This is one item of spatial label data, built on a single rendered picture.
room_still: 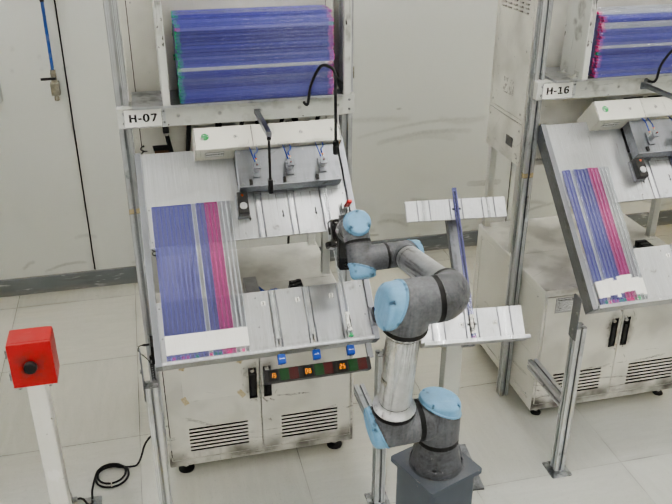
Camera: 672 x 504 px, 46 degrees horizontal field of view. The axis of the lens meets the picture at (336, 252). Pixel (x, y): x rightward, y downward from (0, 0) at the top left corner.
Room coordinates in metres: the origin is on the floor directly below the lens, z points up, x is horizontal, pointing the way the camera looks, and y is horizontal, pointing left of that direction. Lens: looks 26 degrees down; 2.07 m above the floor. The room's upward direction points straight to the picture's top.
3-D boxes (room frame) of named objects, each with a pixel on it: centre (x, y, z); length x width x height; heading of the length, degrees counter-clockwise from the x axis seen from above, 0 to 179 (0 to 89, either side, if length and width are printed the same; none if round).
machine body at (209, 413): (2.68, 0.35, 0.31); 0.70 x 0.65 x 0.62; 104
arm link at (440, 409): (1.75, -0.28, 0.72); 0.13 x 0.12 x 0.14; 106
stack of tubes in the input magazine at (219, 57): (2.58, 0.26, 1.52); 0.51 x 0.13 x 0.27; 104
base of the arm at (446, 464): (1.76, -0.28, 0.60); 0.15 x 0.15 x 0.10
